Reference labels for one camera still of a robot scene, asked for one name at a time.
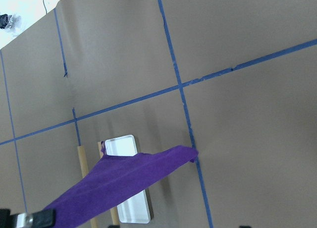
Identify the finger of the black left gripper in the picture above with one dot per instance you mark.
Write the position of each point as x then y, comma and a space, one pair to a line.
44, 218

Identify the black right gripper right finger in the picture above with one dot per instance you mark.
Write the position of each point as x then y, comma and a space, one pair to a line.
245, 226

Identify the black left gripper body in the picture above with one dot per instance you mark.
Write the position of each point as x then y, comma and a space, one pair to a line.
7, 220

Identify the purple microfiber towel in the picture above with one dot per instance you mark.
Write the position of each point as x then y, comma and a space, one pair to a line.
113, 180

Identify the white wood towel rack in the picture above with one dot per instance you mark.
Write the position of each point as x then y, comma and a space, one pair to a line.
136, 209

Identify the clear plastic bag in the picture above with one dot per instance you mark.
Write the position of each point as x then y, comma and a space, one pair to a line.
10, 23

